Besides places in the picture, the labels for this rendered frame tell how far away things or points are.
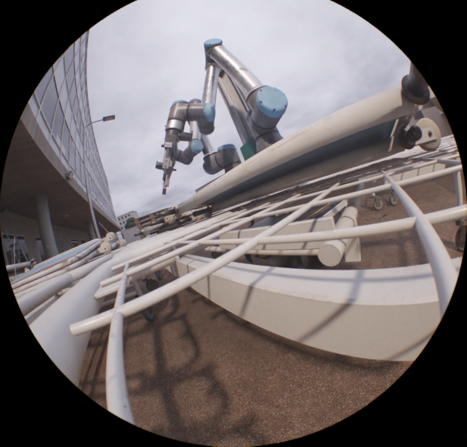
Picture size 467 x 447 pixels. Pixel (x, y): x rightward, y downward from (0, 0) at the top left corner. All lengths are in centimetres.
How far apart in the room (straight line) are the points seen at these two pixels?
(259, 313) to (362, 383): 45
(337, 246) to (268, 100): 67
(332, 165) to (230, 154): 98
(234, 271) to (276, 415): 45
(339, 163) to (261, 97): 50
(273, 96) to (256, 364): 104
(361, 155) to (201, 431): 77
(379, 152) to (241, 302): 34
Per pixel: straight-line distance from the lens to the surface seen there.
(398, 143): 36
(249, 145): 122
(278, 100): 77
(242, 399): 57
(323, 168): 37
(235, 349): 68
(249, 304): 15
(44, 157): 519
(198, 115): 76
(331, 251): 17
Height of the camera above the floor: 51
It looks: 3 degrees down
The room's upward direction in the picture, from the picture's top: 20 degrees counter-clockwise
